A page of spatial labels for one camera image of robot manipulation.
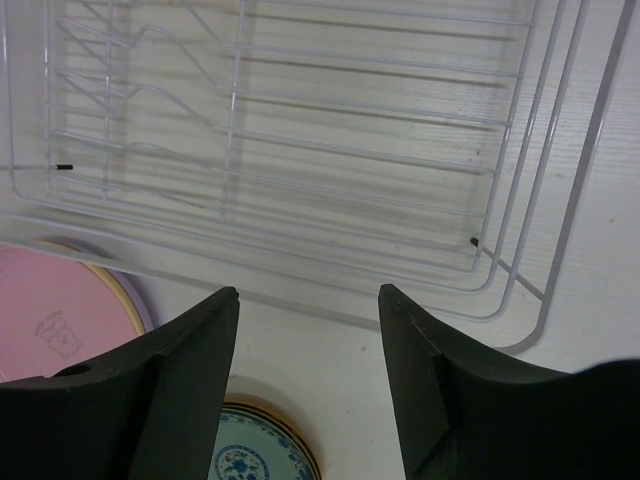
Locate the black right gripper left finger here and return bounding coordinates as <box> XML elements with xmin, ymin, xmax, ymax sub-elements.
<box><xmin>1</xmin><ymin>287</ymin><xmax>239</xmax><ymax>479</ymax></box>

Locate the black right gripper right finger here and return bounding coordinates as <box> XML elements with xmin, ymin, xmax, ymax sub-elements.
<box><xmin>378</xmin><ymin>284</ymin><xmax>639</xmax><ymax>479</ymax></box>

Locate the green blue floral plate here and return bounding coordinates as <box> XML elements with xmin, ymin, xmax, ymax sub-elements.
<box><xmin>208</xmin><ymin>405</ymin><xmax>321</xmax><ymax>480</ymax></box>

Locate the purple plate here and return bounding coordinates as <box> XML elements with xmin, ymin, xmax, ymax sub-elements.
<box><xmin>52</xmin><ymin>238</ymin><xmax>155</xmax><ymax>332</ymax></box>

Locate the beige plate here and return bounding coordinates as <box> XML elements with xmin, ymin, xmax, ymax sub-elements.
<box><xmin>39</xmin><ymin>238</ymin><xmax>147</xmax><ymax>336</ymax></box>

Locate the pink plate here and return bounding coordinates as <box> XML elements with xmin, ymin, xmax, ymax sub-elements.
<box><xmin>1</xmin><ymin>246</ymin><xmax>139</xmax><ymax>382</ymax></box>

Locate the white wire dish rack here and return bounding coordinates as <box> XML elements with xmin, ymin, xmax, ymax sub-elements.
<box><xmin>1</xmin><ymin>1</ymin><xmax>639</xmax><ymax>355</ymax></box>

